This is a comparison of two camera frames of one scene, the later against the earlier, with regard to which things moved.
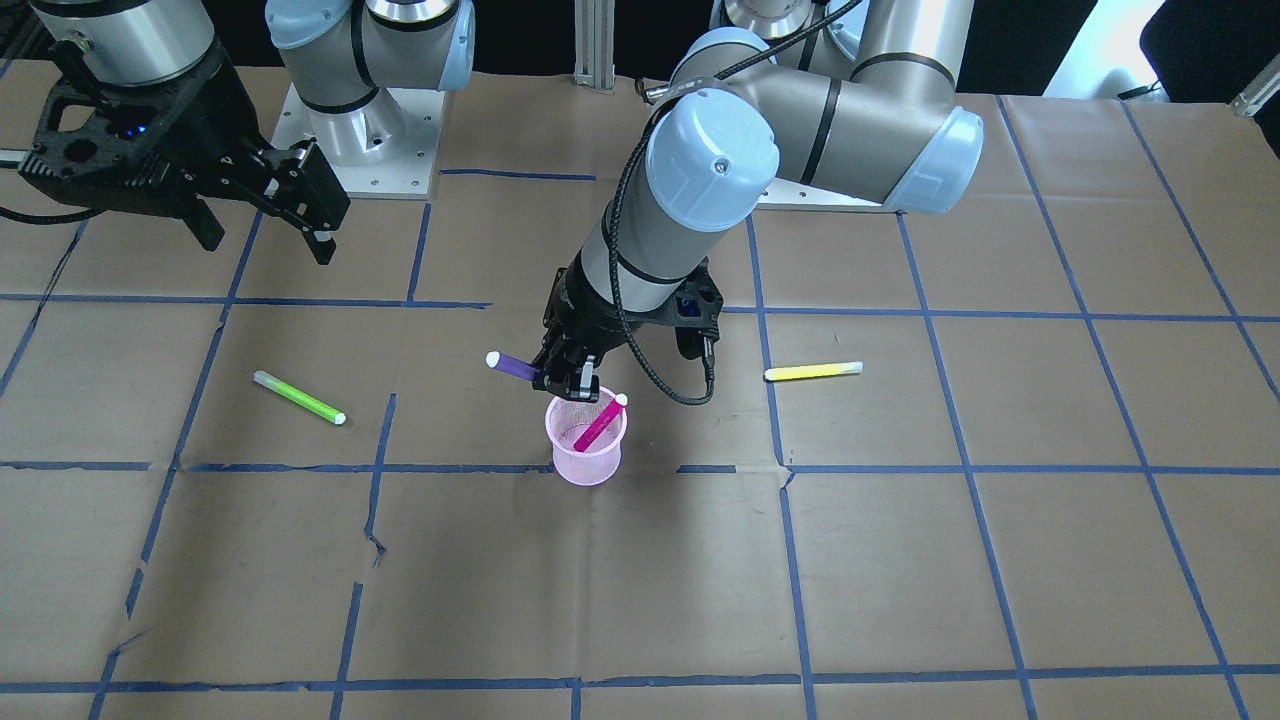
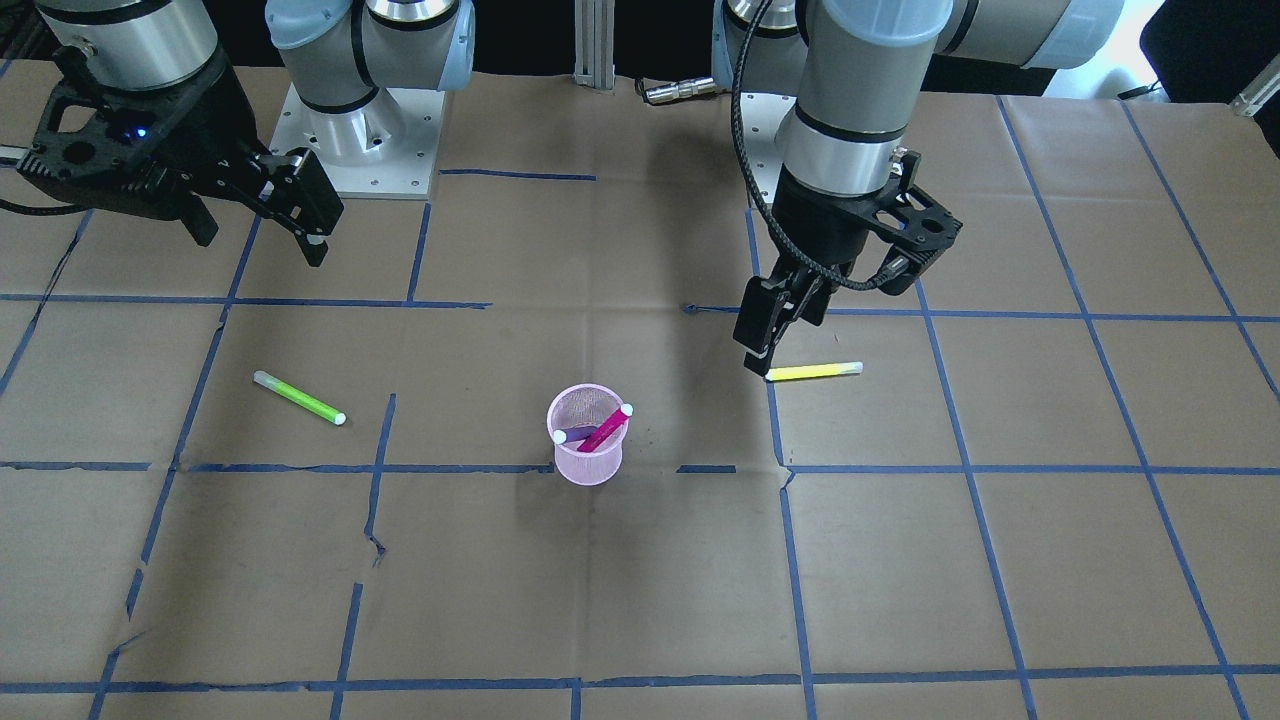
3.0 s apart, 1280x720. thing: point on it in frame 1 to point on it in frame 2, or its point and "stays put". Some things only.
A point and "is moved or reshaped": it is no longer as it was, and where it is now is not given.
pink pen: [600, 423] is moved or reshaped
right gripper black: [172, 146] stays put
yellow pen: [814, 370] stays put
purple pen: [511, 365] to [563, 436]
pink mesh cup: [567, 421] stays put
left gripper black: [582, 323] to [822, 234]
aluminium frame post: [594, 30] stays put
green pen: [299, 397] stays put
